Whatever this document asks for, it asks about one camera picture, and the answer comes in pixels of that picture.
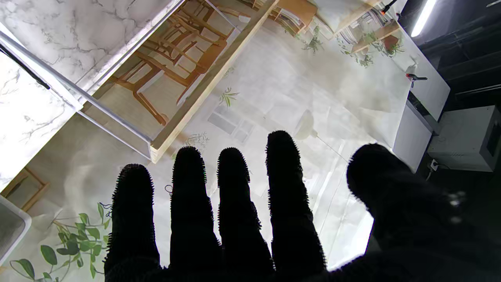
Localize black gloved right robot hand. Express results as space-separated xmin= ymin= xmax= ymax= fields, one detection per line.
xmin=103 ymin=130 xmax=501 ymax=282

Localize silver rectangular baking tray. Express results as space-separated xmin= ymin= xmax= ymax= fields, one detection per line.
xmin=0 ymin=195 xmax=32 ymax=265

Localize printed room scene backdrop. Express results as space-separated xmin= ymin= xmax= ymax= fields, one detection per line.
xmin=0 ymin=0 xmax=451 ymax=282

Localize white panel board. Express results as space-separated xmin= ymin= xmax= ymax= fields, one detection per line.
xmin=393 ymin=103 xmax=433 ymax=173

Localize black and red spring clamp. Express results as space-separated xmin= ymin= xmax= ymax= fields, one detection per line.
xmin=405 ymin=72 xmax=428 ymax=89

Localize white equipment box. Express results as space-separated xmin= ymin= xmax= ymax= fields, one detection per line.
xmin=427 ymin=105 xmax=501 ymax=173

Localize fluorescent light tube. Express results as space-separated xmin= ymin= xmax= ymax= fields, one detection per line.
xmin=410 ymin=0 xmax=437 ymax=38

